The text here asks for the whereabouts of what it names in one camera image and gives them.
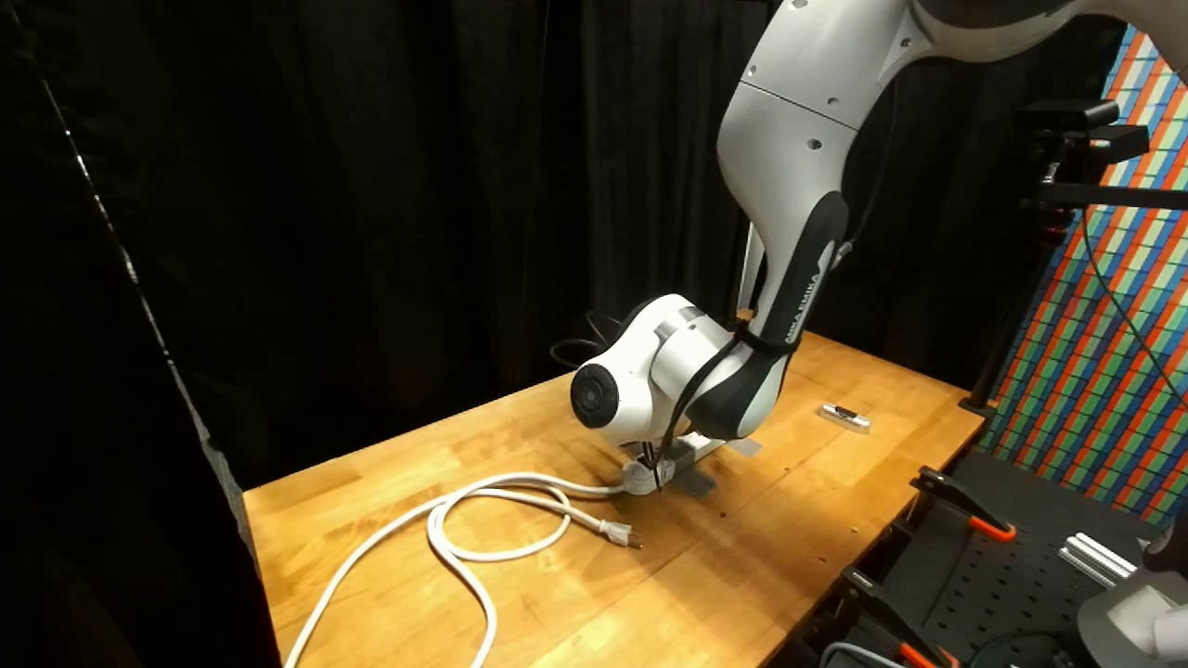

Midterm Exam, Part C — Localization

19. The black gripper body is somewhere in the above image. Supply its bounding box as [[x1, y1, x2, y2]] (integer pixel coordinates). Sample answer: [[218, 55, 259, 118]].
[[640, 431, 722, 467]]

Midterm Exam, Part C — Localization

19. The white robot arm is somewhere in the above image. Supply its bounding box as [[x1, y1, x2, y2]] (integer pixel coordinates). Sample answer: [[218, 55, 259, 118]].
[[572, 0, 1188, 493]]

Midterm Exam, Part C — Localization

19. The white power strip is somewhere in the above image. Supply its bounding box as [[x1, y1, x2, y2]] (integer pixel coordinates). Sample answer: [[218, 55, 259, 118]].
[[621, 460, 678, 497]]

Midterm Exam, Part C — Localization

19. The small silver metal device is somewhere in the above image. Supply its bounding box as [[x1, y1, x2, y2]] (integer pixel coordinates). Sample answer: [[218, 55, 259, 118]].
[[817, 400, 871, 431]]

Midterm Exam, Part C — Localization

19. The black side table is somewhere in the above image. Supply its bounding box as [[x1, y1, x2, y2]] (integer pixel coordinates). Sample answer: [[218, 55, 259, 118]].
[[774, 452, 1184, 668]]

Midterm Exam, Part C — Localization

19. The silver aluminium bar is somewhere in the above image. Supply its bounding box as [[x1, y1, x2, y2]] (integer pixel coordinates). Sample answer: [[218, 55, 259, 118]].
[[1059, 531, 1135, 587]]

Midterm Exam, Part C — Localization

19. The colourful checkered board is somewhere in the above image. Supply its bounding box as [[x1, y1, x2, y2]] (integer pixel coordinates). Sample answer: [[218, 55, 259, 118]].
[[979, 23, 1188, 531]]

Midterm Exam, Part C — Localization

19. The black curtain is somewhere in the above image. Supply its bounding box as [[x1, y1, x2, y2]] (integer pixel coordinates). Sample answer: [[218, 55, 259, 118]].
[[0, 0, 1135, 668]]

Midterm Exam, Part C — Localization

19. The white grey object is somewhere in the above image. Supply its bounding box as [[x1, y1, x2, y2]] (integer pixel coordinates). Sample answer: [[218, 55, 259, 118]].
[[1076, 571, 1188, 668]]

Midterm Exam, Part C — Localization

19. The white power strip cable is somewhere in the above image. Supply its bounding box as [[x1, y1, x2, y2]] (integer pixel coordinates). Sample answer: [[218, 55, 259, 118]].
[[280, 467, 647, 668]]

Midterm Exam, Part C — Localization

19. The orange handled clamp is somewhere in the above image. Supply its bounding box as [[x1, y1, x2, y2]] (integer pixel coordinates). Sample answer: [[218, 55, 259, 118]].
[[844, 571, 963, 668], [910, 467, 1016, 545]]

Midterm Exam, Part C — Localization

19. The black camera on stand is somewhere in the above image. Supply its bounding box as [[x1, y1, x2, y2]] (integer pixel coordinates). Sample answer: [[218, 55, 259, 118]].
[[1020, 98, 1188, 210]]

